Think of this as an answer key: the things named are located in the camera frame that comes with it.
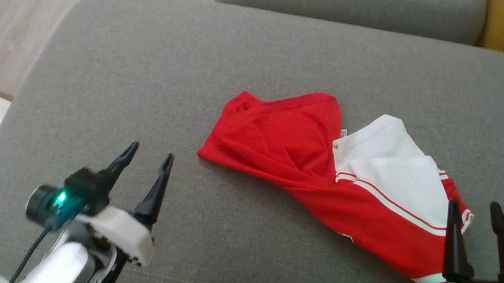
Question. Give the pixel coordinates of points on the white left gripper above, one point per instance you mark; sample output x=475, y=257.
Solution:
x=120, y=231

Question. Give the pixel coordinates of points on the grey sofa seat cushion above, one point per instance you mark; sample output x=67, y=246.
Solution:
x=346, y=1

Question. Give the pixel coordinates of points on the red and white shirt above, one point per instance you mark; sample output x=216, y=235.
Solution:
x=281, y=140

